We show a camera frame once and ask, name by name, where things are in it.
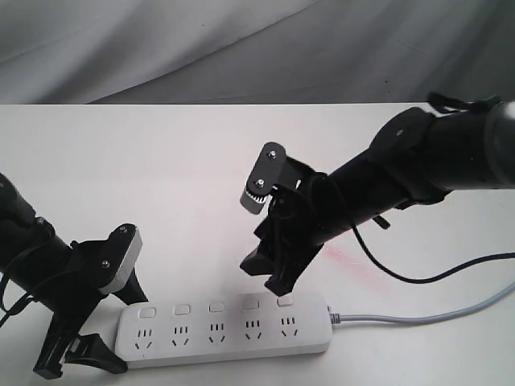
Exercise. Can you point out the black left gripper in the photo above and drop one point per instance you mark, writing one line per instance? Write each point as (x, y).
(72, 299)

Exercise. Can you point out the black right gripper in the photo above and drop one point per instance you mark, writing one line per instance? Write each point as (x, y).
(298, 223)

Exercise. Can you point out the white five-outlet power strip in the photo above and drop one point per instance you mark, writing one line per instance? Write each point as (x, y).
(234, 327)

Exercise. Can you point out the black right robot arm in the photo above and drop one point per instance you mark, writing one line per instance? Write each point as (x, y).
(418, 157)

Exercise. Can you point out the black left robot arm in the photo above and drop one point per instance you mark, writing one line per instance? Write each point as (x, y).
(31, 252)

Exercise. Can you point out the grey backdrop cloth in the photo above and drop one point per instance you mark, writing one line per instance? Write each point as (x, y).
(254, 52)

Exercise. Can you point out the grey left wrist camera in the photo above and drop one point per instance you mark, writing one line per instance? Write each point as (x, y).
(118, 256)

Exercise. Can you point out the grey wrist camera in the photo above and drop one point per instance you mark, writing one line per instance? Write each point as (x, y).
(118, 256)
(273, 168)

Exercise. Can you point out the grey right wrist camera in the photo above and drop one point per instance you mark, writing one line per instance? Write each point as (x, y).
(273, 168)

